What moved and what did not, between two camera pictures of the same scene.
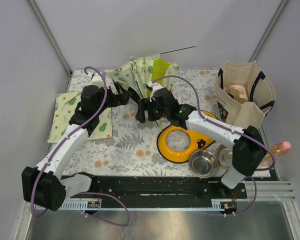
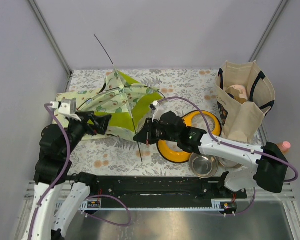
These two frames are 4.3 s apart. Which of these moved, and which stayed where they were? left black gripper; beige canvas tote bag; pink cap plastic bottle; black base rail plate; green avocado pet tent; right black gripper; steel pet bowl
Moved: right black gripper; green avocado pet tent; left black gripper
Stayed: steel pet bowl; pink cap plastic bottle; beige canvas tote bag; black base rail plate
